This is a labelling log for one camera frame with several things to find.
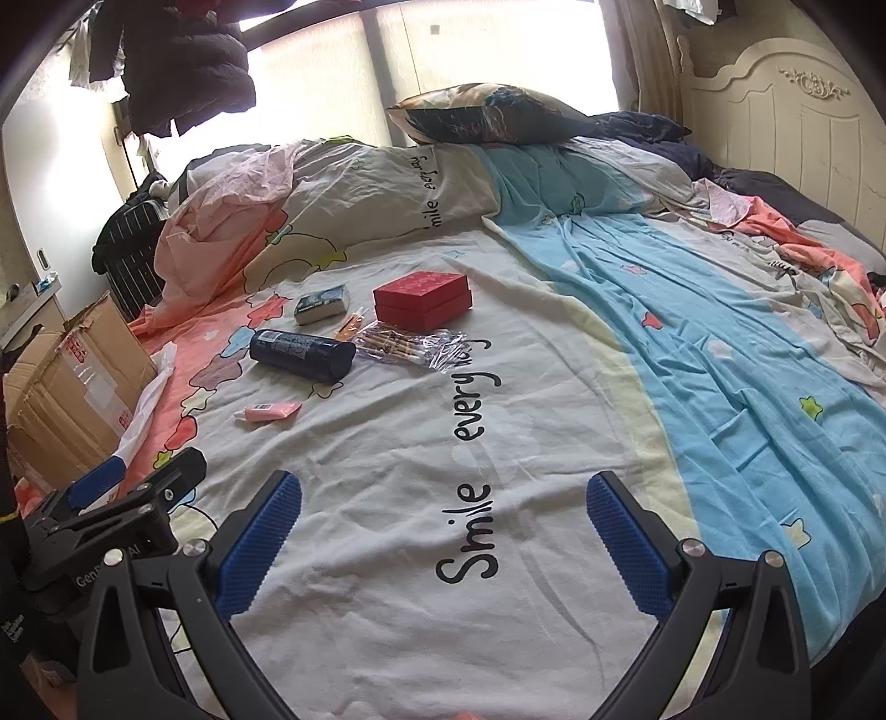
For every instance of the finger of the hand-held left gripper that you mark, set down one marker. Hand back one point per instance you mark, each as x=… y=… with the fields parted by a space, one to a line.
x=97 y=481
x=173 y=474

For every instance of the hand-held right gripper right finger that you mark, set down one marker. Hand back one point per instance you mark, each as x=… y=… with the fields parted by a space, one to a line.
x=623 y=547

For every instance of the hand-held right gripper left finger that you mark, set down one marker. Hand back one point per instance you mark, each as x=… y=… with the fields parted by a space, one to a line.
x=266 y=547

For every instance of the dark blue shampoo bottle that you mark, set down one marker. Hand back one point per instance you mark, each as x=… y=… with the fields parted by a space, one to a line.
x=301 y=354

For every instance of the red gift box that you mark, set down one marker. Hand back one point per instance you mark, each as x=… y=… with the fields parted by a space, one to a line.
x=422 y=299

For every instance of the white plastic bag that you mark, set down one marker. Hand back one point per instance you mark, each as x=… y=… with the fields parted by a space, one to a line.
x=147 y=405

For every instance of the brown cardboard box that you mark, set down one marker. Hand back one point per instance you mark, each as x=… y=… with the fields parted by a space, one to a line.
x=62 y=394

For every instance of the small pink bottle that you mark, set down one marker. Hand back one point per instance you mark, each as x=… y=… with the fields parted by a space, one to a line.
x=271 y=413

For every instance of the white side cabinet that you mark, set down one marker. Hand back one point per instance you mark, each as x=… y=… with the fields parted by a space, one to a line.
x=28 y=308

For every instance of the black striped suitcase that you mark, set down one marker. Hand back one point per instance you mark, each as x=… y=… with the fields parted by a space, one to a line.
x=131 y=256

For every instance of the blue tissue pack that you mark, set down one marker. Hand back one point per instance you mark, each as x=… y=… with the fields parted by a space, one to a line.
x=322 y=304

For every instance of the small orange tube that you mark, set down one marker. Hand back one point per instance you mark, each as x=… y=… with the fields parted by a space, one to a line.
x=346 y=325

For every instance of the clear bag of pens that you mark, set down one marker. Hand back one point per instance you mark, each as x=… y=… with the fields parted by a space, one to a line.
x=408 y=345

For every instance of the pink crumpled sheet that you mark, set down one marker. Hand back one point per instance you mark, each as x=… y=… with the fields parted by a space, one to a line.
x=207 y=228

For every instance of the white plush toy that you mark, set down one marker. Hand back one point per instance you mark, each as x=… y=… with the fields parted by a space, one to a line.
x=159 y=187

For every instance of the dark grey bed sheet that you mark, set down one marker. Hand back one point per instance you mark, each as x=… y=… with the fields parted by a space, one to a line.
x=796 y=201

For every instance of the hanging dark jacket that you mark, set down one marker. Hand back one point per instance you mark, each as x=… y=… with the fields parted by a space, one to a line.
x=180 y=62

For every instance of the dark blue blanket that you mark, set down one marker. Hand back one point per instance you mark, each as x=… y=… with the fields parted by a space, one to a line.
x=644 y=131

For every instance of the hanging white garment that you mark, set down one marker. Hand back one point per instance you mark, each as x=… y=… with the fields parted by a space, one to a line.
x=83 y=52

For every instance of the cream carved headboard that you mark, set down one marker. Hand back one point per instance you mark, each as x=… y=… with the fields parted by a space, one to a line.
x=796 y=131

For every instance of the dark patterned pillow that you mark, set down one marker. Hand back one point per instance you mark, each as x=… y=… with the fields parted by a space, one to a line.
x=484 y=114

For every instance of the hanging light clothes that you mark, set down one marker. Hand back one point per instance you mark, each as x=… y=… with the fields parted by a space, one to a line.
x=692 y=7

